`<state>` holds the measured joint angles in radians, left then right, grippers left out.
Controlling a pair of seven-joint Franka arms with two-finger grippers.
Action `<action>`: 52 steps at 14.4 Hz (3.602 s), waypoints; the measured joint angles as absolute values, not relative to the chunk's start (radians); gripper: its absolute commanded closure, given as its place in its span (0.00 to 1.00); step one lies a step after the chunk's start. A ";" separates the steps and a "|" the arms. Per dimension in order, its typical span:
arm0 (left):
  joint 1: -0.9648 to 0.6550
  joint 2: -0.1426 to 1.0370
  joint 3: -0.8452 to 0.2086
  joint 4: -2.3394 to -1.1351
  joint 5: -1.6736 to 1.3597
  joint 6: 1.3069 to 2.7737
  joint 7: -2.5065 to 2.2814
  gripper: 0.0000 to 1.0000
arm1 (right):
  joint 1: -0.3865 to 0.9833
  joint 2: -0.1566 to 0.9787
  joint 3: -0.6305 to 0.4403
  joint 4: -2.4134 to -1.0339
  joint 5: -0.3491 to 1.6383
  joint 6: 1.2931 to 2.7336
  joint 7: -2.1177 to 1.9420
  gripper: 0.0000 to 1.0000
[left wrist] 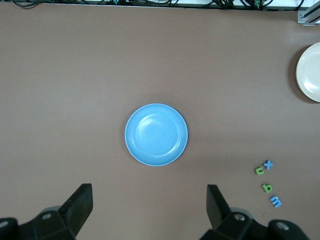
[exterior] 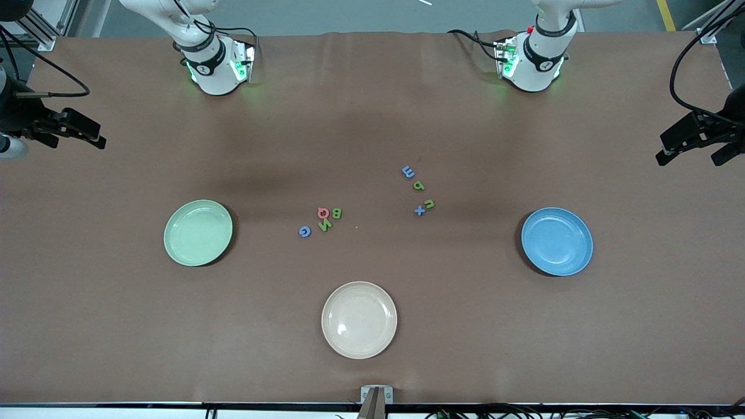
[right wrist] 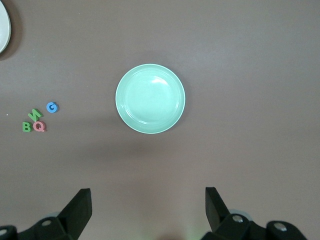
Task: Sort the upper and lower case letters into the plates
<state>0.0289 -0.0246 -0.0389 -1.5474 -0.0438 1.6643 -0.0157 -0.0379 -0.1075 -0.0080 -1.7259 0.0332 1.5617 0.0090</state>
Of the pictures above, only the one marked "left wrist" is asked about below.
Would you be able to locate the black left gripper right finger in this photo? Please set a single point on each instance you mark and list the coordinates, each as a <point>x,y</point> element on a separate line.
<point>217,207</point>

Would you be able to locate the upright aluminium post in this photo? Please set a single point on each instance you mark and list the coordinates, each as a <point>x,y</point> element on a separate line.
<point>314,9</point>

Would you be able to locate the grey metal bracket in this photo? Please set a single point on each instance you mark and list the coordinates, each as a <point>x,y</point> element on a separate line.
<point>306,19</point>

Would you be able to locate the blue lowercase letter m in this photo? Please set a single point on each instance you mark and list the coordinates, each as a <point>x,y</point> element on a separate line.
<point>277,205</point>

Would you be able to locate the green lowercase letter n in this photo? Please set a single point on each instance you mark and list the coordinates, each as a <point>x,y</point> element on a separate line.
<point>257,170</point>

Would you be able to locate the blue lowercase letter x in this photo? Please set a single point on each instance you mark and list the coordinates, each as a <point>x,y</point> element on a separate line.
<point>268,165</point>

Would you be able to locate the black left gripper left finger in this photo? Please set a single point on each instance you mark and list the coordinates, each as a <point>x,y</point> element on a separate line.
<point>80,205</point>

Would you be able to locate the blue plate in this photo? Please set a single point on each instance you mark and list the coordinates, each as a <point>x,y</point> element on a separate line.
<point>156,135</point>

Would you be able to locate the green lowercase letter b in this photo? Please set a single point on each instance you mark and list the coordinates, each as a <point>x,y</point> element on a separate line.
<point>264,187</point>

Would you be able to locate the beige plate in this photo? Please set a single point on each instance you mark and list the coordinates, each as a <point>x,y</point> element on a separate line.
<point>310,72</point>

